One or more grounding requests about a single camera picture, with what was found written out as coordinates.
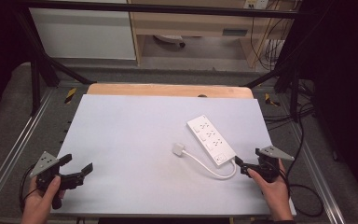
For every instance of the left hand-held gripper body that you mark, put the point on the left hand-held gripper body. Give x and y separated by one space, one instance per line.
45 163

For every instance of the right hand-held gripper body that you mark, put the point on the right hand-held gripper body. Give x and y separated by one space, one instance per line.
268 166

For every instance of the white power strip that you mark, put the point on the white power strip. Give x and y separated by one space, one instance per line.
210 140

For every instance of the white plug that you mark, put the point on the white plug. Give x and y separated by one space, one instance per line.
178 148

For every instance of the person's right hand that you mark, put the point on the person's right hand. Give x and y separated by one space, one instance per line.
276 196

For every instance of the person's left hand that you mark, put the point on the person's left hand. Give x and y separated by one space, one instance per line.
38 205

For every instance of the white board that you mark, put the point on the white board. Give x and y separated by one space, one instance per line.
130 149

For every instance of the wooden table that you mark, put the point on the wooden table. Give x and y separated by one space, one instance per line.
155 90

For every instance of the white cabinet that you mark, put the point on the white cabinet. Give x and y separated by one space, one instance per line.
84 34

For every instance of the office chair base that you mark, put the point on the office chair base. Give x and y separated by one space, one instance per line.
171 38

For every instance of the wooden desk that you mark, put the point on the wooden desk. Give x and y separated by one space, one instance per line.
186 23

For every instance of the aluminium rail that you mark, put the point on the aluminium rail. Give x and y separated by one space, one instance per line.
11 149
318 177

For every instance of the white wall socket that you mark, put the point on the white wall socket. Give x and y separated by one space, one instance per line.
256 3

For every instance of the black metal frame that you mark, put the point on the black metal frame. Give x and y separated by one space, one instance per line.
167 8

